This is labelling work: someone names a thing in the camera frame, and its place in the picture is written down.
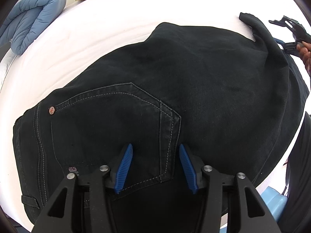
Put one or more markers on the person's right hand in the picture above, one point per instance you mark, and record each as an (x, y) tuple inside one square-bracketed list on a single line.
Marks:
[(305, 52)]

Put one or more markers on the blue plastic bin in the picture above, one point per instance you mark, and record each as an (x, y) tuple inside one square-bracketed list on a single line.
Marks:
[(274, 201)]

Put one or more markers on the black denim pants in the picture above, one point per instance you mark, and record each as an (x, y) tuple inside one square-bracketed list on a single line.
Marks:
[(194, 89)]

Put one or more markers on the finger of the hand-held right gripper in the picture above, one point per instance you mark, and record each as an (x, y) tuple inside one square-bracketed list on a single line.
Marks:
[(288, 23), (289, 46)]

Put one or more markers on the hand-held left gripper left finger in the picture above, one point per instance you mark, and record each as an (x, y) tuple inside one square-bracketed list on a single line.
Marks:
[(124, 167)]

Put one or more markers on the blue quilted duvet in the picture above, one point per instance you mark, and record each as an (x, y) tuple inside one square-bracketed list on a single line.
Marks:
[(31, 21)]

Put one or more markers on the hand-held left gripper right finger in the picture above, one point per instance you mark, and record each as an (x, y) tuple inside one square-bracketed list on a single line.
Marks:
[(188, 167)]

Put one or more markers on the person's dark clothing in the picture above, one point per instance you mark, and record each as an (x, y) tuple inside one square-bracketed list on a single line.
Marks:
[(300, 170)]

